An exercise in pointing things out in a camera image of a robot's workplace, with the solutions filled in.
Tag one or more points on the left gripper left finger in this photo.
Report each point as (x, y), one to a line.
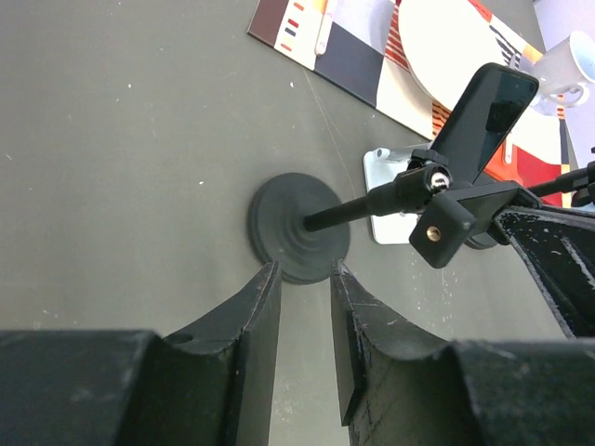
(208, 383)

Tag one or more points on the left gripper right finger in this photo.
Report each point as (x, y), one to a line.
(399, 384)

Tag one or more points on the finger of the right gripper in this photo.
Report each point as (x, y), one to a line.
(557, 247)

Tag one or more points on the black round phone stand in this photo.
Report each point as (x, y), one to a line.
(580, 182)

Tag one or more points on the black phone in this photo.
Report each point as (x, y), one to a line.
(490, 106)

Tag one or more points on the black camera stand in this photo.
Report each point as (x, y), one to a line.
(299, 221)

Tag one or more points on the white folding phone stand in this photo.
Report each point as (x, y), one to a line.
(390, 225)

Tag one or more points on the light blue mug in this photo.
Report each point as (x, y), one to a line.
(566, 71)

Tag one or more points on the white plate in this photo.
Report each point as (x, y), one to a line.
(445, 44)

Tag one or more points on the patterned orange placemat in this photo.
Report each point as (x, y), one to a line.
(364, 56)

